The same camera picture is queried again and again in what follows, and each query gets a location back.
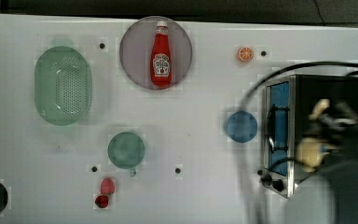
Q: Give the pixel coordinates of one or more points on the green mug with handle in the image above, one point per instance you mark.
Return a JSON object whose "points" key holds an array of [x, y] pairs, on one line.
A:
{"points": [[126, 151]]}

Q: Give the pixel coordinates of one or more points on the red ketchup bottle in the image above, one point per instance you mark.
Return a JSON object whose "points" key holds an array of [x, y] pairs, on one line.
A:
{"points": [[161, 60]]}

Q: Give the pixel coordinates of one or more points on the black and silver toaster oven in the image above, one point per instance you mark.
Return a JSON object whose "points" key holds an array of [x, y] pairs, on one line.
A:
{"points": [[287, 103]]}

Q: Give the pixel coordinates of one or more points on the red strawberry toy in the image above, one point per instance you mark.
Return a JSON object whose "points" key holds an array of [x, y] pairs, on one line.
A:
{"points": [[102, 201]]}

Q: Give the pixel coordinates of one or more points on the orange slice toy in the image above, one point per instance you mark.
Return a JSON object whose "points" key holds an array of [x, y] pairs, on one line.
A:
{"points": [[245, 54]]}

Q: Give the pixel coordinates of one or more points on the grey round plate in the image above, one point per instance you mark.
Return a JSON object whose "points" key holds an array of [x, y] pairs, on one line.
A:
{"points": [[136, 50]]}

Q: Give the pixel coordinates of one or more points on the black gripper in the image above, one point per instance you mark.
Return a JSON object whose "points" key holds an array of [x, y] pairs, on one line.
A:
{"points": [[337, 128]]}

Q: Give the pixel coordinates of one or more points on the pink strawberry toy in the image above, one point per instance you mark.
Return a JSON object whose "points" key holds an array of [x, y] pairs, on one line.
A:
{"points": [[108, 187]]}

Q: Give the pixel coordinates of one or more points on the green oval colander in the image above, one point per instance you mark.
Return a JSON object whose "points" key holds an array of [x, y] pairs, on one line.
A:
{"points": [[62, 84]]}

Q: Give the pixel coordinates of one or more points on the light blue cup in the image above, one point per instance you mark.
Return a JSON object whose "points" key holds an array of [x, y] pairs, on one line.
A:
{"points": [[241, 127]]}

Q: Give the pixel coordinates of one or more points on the peeled yellow toy banana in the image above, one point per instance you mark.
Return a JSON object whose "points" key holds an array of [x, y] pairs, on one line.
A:
{"points": [[308, 151]]}

